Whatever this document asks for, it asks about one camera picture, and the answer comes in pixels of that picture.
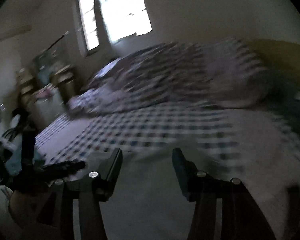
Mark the green fleece garment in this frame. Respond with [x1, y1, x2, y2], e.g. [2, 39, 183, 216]
[72, 144, 300, 240]

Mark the black clothes rack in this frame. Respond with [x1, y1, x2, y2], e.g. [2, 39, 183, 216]
[46, 31, 69, 51]

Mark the person's left hand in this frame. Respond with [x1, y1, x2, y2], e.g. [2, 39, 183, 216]
[8, 189, 73, 240]

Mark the blue cloth on bicycle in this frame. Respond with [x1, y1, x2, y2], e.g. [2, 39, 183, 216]
[3, 114, 45, 176]

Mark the cardboard boxes pile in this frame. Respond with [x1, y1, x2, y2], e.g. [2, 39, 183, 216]
[15, 63, 82, 130]

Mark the checkered bed sheet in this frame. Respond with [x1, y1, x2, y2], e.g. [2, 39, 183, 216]
[36, 102, 300, 170]

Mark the pink cloth on box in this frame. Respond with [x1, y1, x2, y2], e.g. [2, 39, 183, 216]
[35, 87, 54, 100]

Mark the teal bag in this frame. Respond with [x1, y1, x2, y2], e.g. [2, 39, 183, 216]
[33, 51, 52, 87]

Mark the teal cartoon pillow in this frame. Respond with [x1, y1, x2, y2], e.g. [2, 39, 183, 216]
[258, 79, 300, 135]

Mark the checkered crumpled quilt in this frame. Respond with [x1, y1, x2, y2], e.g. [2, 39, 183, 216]
[67, 37, 270, 117]

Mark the wooden headboard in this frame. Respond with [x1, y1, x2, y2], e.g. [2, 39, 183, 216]
[248, 39, 300, 89]

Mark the bright window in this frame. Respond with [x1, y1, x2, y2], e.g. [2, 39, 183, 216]
[76, 0, 152, 55]

